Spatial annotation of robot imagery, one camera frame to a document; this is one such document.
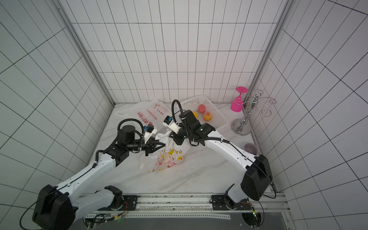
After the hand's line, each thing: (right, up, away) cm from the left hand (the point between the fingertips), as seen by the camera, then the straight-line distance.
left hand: (162, 146), depth 74 cm
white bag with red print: (-18, +18, +37) cm, 45 cm away
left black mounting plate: (-16, -30, -1) cm, 34 cm away
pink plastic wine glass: (+44, +23, +10) cm, 50 cm away
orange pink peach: (+29, +15, +30) cm, 44 cm away
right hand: (+5, +8, +4) cm, 10 cm away
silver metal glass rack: (+54, +8, +29) cm, 62 cm away
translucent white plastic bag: (+3, -7, +7) cm, 10 cm away
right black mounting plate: (+31, -29, -1) cm, 43 cm away
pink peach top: (+25, +21, +34) cm, 48 cm away
